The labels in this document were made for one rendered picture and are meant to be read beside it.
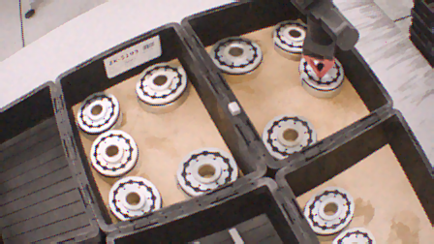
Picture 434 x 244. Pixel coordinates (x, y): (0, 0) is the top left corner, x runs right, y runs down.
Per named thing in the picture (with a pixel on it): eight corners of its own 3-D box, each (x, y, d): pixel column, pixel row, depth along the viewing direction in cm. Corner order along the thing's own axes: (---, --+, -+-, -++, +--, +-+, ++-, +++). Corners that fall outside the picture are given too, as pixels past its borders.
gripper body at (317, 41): (338, 31, 107) (338, 7, 101) (332, 63, 102) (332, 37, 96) (310, 21, 109) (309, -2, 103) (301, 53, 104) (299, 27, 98)
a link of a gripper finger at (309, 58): (337, 65, 112) (338, 34, 105) (332, 89, 108) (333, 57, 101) (309, 55, 114) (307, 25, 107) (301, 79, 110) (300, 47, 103)
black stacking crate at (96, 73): (66, 110, 118) (54, 78, 109) (182, 57, 123) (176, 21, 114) (121, 259, 95) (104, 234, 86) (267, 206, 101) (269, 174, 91)
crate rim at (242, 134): (55, 84, 110) (53, 76, 108) (178, 26, 116) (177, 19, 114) (107, 239, 87) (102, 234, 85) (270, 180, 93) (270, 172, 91)
